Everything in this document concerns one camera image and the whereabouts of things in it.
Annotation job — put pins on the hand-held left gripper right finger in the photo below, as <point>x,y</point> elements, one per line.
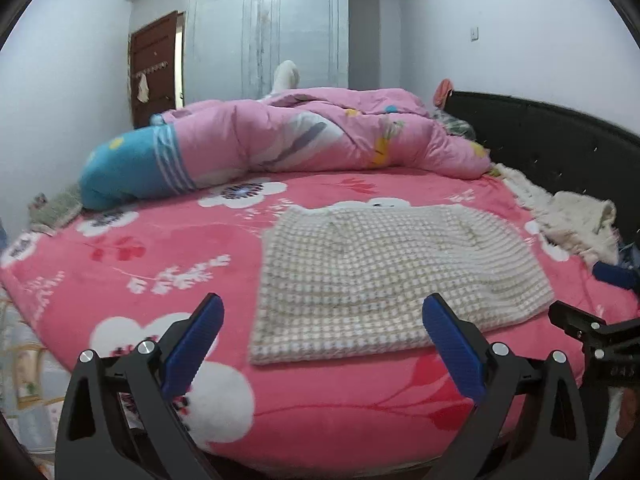
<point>455,345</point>

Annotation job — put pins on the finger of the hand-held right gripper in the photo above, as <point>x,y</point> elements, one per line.
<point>575,317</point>

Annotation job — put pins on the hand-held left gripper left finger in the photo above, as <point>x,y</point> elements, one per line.
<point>195,340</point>

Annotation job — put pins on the beige white checked coat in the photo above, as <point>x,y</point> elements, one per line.
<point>375,280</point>

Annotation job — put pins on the dark blue clothes pile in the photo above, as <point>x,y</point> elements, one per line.
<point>612,274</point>

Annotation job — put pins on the pink floral bed blanket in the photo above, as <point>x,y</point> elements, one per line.
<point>175,240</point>

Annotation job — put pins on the cream fluffy garment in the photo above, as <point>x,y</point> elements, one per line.
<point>575,215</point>

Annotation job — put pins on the black padded headboard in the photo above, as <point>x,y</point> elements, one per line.
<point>550,135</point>

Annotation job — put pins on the grey knitted cloth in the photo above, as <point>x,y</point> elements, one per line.
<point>57,207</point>

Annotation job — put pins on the green plaid pillow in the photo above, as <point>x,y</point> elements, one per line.
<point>455,125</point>

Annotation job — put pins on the pink and blue printed quilt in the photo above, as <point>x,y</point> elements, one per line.
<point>300,135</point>

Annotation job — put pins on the orange pink cloth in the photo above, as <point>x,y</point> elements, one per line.
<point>443,92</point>

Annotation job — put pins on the small cloth hanging on door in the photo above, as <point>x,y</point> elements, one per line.
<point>143,89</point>

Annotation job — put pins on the white plush toy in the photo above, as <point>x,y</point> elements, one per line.
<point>285,77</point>

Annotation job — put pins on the brown wooden door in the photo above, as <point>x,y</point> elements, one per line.
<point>155,50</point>

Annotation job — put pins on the white wardrobe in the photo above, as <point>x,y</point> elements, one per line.
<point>225,35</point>

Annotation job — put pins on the white wall switch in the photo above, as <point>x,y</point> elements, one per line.
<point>474,34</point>

